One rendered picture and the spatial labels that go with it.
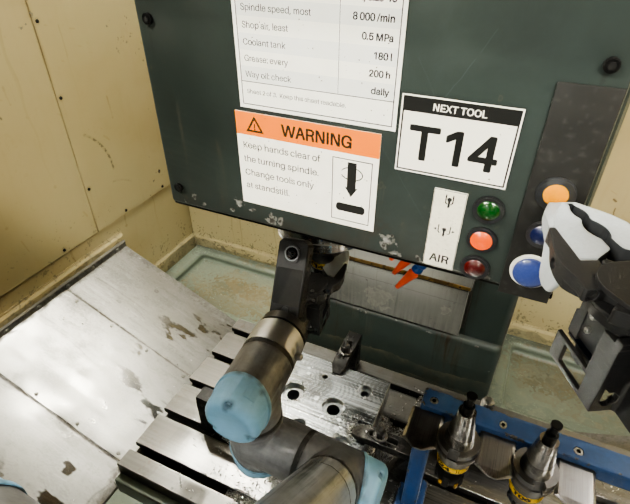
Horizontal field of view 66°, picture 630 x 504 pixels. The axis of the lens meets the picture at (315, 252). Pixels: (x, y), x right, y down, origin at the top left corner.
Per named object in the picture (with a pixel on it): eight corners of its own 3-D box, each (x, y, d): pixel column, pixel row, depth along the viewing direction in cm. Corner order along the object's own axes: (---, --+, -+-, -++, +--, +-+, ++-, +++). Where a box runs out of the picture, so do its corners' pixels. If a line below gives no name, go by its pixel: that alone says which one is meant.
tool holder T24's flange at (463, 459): (482, 442, 75) (485, 432, 74) (471, 474, 71) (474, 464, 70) (443, 424, 78) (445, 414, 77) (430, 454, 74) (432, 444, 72)
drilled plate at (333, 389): (354, 482, 97) (355, 468, 94) (231, 429, 107) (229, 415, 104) (388, 396, 114) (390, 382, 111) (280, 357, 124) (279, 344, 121)
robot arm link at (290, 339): (240, 330, 63) (297, 346, 61) (255, 308, 67) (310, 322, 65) (245, 368, 68) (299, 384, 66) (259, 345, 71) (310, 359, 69)
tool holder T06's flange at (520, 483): (550, 460, 73) (554, 451, 71) (558, 500, 68) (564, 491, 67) (506, 453, 74) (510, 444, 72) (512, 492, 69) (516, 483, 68)
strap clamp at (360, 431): (406, 486, 100) (415, 445, 92) (347, 462, 105) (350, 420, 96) (411, 473, 103) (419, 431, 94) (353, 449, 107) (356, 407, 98)
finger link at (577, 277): (525, 244, 36) (592, 328, 28) (530, 226, 35) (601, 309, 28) (586, 240, 36) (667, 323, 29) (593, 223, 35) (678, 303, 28)
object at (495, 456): (510, 486, 69) (511, 483, 68) (472, 472, 71) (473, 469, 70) (515, 446, 74) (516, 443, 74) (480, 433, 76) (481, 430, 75)
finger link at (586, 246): (503, 253, 42) (556, 327, 35) (520, 193, 39) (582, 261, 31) (537, 251, 42) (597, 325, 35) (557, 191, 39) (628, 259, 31)
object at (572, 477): (594, 520, 65) (597, 517, 65) (552, 503, 67) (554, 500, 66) (594, 474, 70) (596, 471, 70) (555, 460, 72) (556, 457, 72)
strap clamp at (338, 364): (341, 401, 118) (343, 359, 109) (328, 396, 119) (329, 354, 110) (359, 363, 127) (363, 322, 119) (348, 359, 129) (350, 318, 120)
